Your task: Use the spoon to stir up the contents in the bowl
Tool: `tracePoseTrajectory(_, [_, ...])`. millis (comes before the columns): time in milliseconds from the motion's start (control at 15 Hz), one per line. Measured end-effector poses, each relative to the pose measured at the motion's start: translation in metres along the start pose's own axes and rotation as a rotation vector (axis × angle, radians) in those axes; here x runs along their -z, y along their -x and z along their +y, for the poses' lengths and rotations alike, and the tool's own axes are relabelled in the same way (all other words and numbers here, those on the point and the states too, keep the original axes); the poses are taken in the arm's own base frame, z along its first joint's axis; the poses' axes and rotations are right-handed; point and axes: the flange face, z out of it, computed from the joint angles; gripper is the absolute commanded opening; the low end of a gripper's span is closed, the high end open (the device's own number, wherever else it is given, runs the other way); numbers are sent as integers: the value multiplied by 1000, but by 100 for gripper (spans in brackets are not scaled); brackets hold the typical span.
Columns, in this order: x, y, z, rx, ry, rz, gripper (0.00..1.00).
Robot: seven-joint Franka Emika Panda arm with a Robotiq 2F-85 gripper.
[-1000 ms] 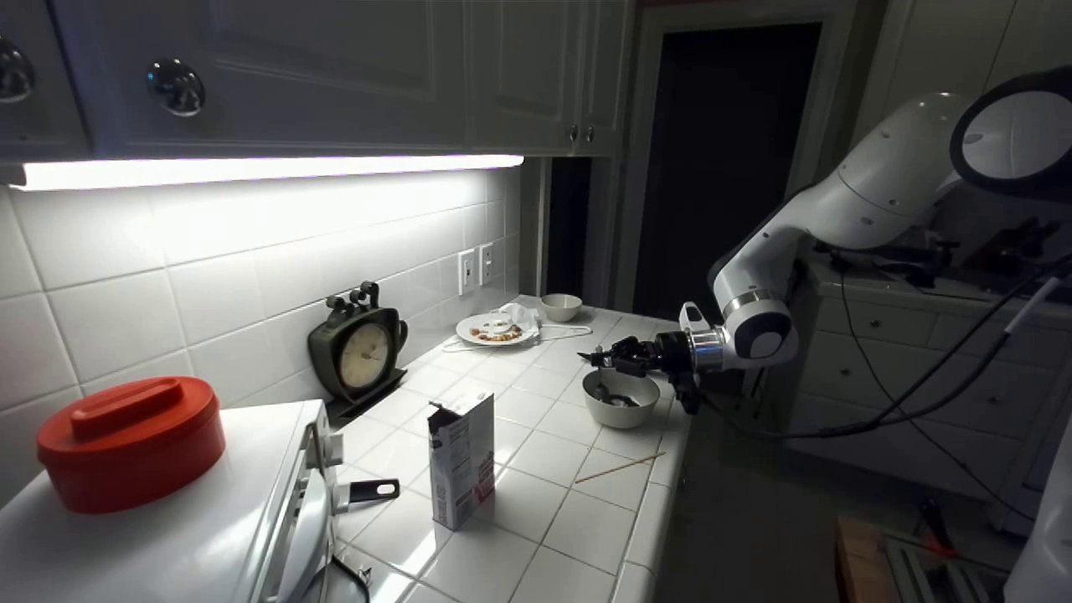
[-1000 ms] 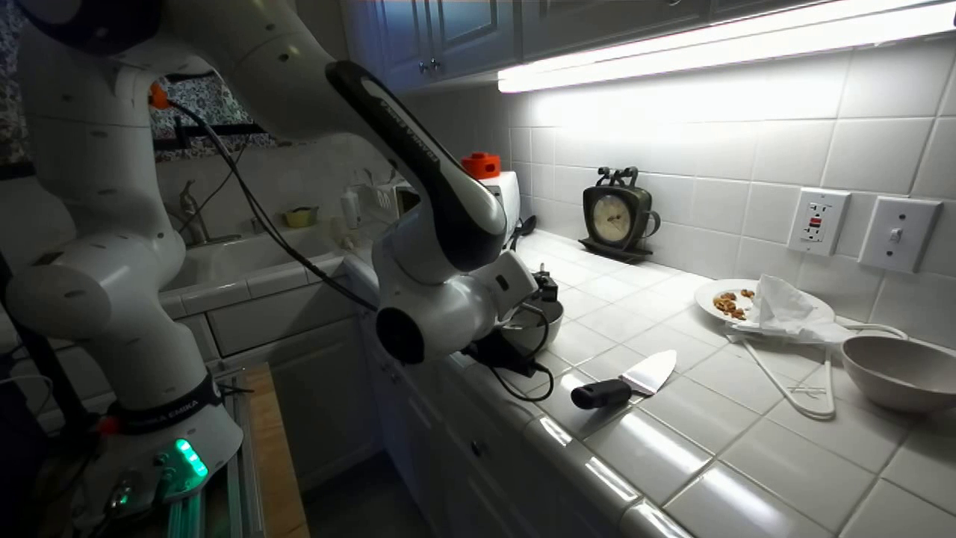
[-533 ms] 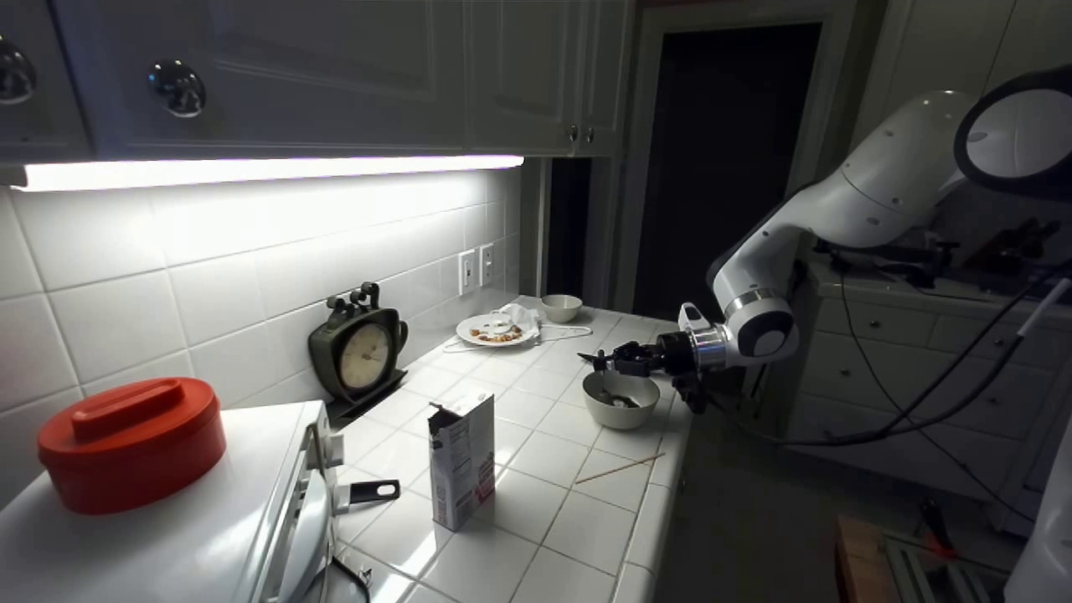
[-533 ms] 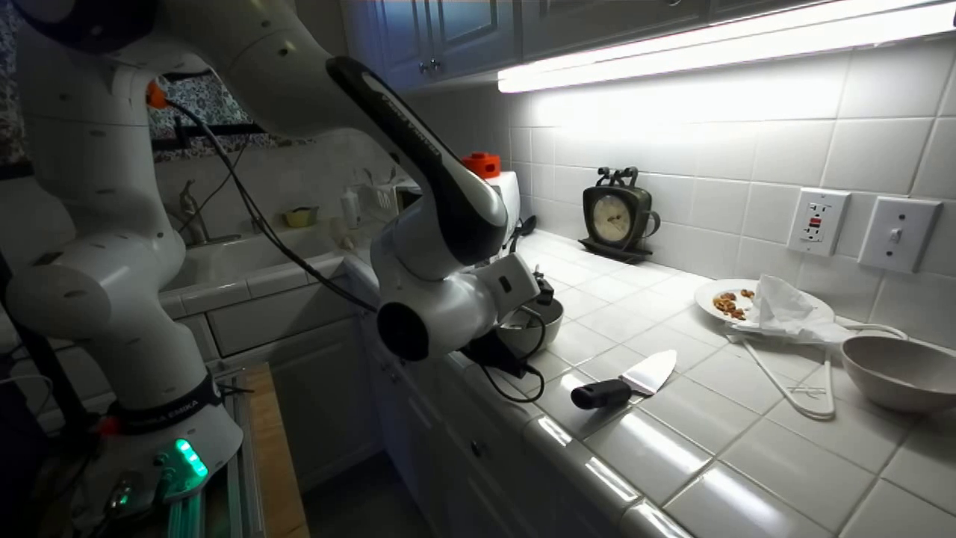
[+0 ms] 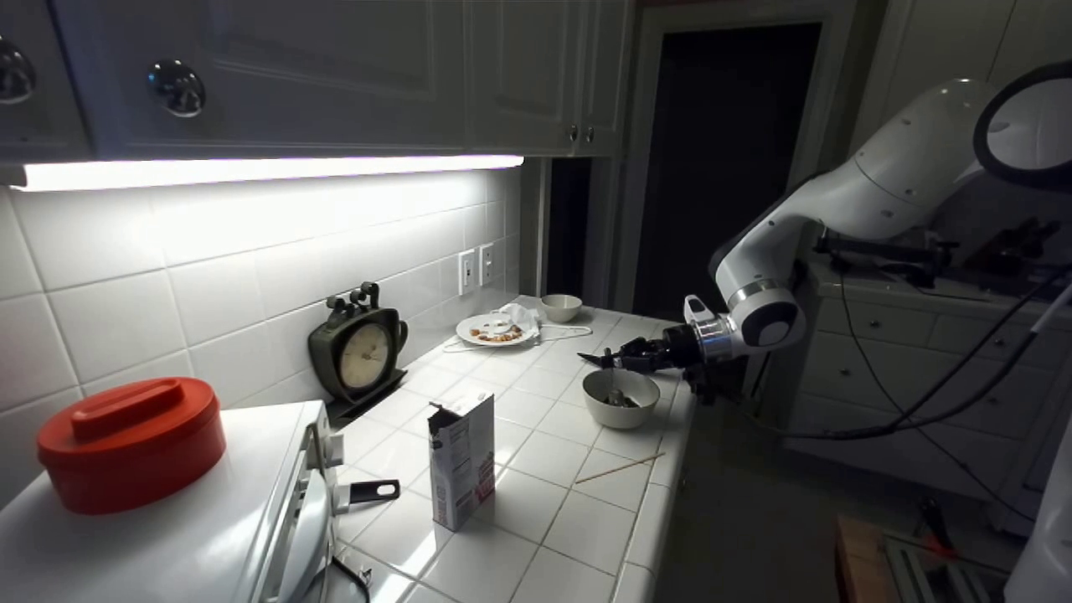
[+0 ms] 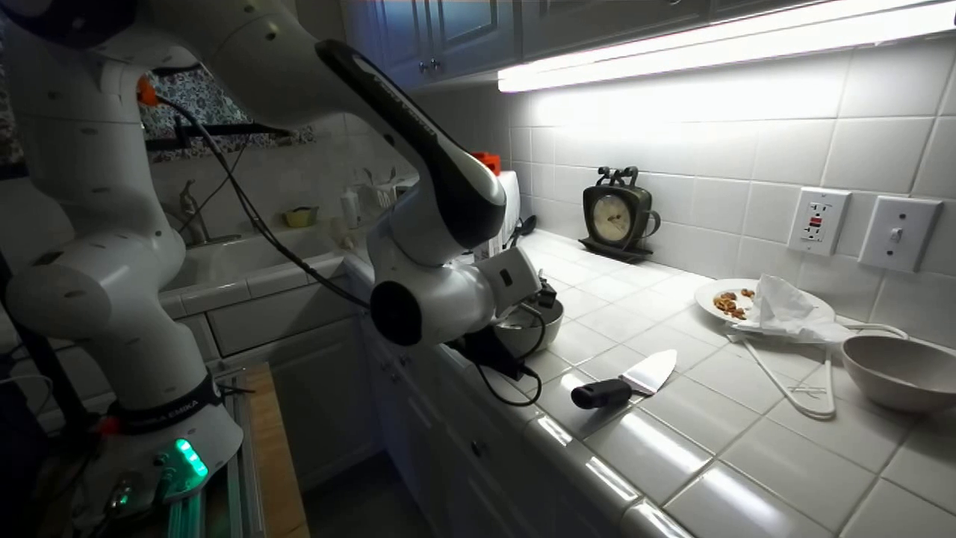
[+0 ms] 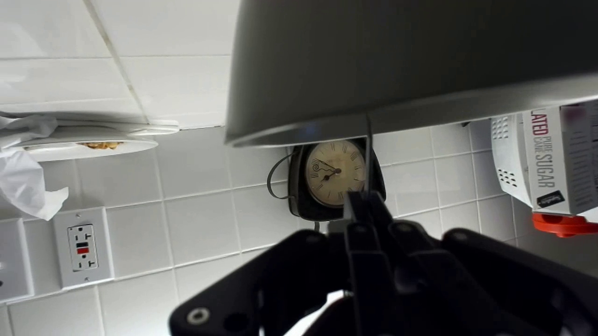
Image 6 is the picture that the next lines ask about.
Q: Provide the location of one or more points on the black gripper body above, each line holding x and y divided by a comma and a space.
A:
548, 293

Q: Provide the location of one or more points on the white wall light switch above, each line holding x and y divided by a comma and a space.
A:
897, 234

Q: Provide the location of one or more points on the wooden board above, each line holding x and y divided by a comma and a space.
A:
273, 466

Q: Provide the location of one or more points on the black vintage table clock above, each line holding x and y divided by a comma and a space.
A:
614, 217

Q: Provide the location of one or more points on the white wall power outlet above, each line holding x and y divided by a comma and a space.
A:
817, 221

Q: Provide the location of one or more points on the brown food pieces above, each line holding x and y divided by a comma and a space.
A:
732, 305

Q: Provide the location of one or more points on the small yellow dish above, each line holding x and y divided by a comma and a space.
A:
300, 217

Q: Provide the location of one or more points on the under-cabinet light bar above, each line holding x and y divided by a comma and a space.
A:
696, 49

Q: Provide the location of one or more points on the red round lid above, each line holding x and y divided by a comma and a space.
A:
491, 161

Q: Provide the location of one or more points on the white plate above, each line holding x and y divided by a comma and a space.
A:
708, 300

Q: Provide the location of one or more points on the white countertop appliance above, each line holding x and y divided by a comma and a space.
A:
509, 205

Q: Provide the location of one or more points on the grey mixing bowl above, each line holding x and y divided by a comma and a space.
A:
551, 333

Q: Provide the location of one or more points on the white drawer counter unit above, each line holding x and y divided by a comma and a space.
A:
287, 347

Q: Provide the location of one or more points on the green-lit robot base box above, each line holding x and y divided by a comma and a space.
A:
183, 466

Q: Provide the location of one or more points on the white wall cabinets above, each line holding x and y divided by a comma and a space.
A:
458, 25

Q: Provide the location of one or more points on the beige empty bowl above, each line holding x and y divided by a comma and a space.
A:
897, 375

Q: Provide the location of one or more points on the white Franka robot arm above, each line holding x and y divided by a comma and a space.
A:
100, 300

